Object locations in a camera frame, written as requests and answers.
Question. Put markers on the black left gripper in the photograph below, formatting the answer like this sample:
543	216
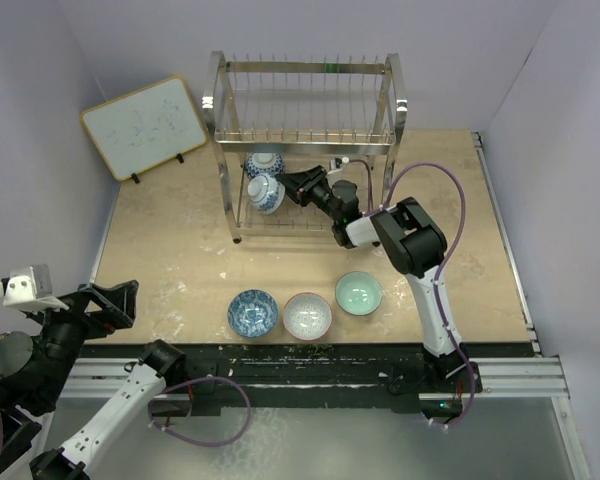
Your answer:
116	304

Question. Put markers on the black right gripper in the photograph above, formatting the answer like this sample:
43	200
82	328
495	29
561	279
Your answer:
298	183

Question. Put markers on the blue floral bowl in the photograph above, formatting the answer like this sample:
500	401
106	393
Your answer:
265	193

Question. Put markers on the red zigzag patterned bowl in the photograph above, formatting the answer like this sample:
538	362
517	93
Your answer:
264	163

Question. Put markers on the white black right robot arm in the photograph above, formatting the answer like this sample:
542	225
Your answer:
415	246

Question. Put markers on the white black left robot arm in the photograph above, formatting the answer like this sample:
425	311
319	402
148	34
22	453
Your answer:
34	371

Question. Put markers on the stainless steel dish rack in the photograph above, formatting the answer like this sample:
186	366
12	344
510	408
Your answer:
308	112

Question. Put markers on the light green celadon bowl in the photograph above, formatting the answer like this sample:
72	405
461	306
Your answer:
358	293

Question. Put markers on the white red rimmed bowl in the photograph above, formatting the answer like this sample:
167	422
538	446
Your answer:
307	316

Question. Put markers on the blue patterned bowl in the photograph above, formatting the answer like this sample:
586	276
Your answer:
252	313

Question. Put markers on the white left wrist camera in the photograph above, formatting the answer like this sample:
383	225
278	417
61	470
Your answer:
29	289

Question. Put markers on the small whiteboard yellow frame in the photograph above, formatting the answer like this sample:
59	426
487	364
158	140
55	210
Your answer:
145	128

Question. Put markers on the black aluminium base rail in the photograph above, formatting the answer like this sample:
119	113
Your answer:
390	376

